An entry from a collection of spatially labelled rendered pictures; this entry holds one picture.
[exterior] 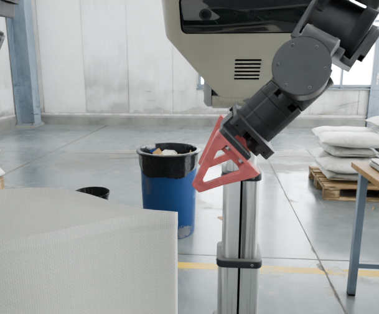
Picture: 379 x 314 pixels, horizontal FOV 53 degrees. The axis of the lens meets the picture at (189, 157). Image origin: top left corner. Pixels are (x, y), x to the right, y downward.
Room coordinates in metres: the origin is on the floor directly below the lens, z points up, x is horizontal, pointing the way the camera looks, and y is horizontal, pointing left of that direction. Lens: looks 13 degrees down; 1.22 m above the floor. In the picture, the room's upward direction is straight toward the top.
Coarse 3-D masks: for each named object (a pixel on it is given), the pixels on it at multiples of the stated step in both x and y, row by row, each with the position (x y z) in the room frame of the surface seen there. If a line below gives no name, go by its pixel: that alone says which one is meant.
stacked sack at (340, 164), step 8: (320, 160) 3.68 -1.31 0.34; (328, 160) 3.57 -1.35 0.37; (336, 160) 3.53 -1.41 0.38; (344, 160) 3.51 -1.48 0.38; (352, 160) 3.49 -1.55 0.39; (360, 160) 3.49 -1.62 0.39; (368, 160) 3.50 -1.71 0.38; (328, 168) 3.41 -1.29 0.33; (336, 168) 3.40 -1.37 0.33; (344, 168) 3.40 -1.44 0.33; (352, 168) 3.39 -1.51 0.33
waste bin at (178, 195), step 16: (160, 144) 2.98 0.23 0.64; (176, 144) 2.99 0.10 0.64; (144, 160) 2.62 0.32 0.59; (160, 160) 2.55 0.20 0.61; (176, 160) 2.55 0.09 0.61; (192, 160) 2.63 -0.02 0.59; (144, 176) 2.64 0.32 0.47; (160, 176) 2.56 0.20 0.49; (176, 176) 2.56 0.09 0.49; (192, 176) 2.66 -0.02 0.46; (144, 192) 2.66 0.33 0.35; (160, 192) 2.57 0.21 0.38; (176, 192) 2.57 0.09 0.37; (192, 192) 2.67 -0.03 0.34; (144, 208) 2.68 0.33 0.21; (160, 208) 2.57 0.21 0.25; (176, 208) 2.58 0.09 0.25; (192, 208) 2.68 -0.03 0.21; (192, 224) 2.69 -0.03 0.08
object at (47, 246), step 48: (0, 192) 0.57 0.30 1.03; (48, 192) 0.58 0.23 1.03; (0, 240) 0.39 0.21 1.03; (48, 240) 0.41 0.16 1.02; (96, 240) 0.44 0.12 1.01; (144, 240) 0.47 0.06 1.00; (0, 288) 0.39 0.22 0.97; (48, 288) 0.41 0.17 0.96; (96, 288) 0.44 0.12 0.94; (144, 288) 0.47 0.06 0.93
